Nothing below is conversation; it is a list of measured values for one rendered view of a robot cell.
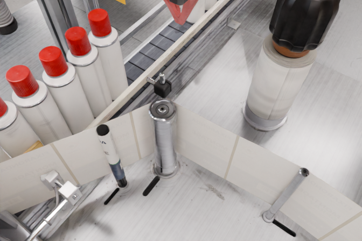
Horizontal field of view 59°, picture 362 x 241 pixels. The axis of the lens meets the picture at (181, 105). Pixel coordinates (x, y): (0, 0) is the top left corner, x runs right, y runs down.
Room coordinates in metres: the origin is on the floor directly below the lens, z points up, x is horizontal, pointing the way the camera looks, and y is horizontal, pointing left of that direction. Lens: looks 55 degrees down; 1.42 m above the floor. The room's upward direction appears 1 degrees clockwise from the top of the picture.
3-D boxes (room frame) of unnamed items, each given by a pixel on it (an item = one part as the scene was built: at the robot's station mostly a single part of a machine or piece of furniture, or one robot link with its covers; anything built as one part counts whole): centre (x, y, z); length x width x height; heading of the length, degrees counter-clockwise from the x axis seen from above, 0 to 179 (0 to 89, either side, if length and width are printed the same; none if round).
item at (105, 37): (0.41, 0.14, 0.98); 0.05 x 0.05 x 0.20
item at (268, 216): (0.16, -0.15, 0.97); 0.02 x 0.02 x 0.19
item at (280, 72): (0.37, -0.17, 1.03); 0.09 x 0.09 x 0.30
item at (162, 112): (0.24, 0.02, 0.97); 0.05 x 0.05 x 0.19
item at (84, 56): (0.37, 0.16, 0.98); 0.05 x 0.05 x 0.20
